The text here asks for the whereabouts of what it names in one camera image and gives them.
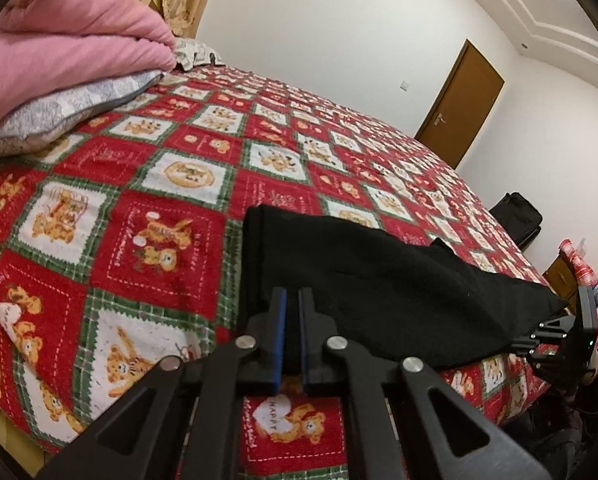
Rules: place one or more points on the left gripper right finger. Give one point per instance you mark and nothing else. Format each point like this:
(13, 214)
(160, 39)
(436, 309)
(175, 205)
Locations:
(402, 421)

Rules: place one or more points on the grey patterned pillow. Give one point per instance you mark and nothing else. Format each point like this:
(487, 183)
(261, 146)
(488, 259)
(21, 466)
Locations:
(35, 125)

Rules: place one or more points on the black suitcase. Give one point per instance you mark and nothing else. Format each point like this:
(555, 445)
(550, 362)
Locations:
(519, 218)

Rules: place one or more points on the red patchwork bear bedspread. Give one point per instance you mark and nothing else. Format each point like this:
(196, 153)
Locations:
(120, 242)

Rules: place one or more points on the white patterned far pillow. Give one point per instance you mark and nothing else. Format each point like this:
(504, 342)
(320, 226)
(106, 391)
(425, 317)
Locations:
(190, 53)

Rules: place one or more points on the red white bundle on dresser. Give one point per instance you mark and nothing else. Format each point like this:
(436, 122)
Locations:
(582, 271)

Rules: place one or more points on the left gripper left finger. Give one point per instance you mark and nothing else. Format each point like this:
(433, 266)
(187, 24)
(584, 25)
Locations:
(182, 419)

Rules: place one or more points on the pink folded blanket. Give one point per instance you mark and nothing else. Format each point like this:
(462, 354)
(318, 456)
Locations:
(50, 45)

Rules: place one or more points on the black pants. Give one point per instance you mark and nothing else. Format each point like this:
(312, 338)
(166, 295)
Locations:
(395, 299)

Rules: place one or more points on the brown wooden door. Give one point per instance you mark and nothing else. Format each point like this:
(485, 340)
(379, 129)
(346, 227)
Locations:
(461, 107)

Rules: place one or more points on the brown wooden dresser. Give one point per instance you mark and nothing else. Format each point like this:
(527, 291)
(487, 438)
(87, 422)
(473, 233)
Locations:
(562, 280)

